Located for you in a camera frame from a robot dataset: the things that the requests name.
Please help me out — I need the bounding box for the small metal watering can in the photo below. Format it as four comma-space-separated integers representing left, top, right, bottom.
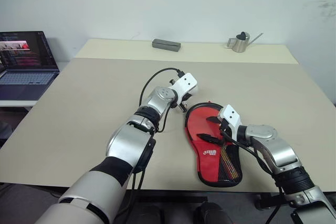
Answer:
226, 31, 264, 53

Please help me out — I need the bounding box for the black table crossbar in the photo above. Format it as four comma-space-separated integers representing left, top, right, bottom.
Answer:
130, 191, 208, 201

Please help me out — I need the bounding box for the grey rectangular box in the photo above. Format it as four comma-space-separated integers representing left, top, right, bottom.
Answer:
152, 38, 182, 53

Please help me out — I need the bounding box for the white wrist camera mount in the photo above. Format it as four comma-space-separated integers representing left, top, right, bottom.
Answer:
167, 72, 198, 104
217, 104, 243, 131

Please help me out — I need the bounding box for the white side table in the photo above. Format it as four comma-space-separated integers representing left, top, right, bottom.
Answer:
0, 99, 39, 108

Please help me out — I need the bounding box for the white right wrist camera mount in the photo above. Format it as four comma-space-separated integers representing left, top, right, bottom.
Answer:
217, 104, 243, 131

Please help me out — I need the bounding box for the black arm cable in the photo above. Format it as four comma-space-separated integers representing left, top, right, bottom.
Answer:
130, 67, 185, 191
222, 129, 284, 224

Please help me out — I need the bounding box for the open grey laptop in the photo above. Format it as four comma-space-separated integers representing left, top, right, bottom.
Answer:
0, 31, 60, 102

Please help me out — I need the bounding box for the red and black paddle case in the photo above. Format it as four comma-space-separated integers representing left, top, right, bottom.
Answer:
185, 101, 243, 187

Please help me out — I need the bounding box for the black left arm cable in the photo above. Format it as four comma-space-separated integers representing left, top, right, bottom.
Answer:
130, 67, 185, 191

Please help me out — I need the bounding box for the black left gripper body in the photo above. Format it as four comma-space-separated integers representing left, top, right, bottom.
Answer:
178, 93, 192, 113

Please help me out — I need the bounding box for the dark rounded shape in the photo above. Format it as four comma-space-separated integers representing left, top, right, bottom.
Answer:
193, 200, 234, 224

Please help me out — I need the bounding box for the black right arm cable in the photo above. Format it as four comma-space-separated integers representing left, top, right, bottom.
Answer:
222, 129, 284, 224

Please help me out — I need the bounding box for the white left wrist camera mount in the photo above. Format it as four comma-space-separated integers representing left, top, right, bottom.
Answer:
167, 72, 198, 104

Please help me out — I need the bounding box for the black table foot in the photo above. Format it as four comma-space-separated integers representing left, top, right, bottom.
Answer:
255, 194, 290, 210

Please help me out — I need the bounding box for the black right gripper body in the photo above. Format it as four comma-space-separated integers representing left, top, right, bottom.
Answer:
219, 119, 238, 141

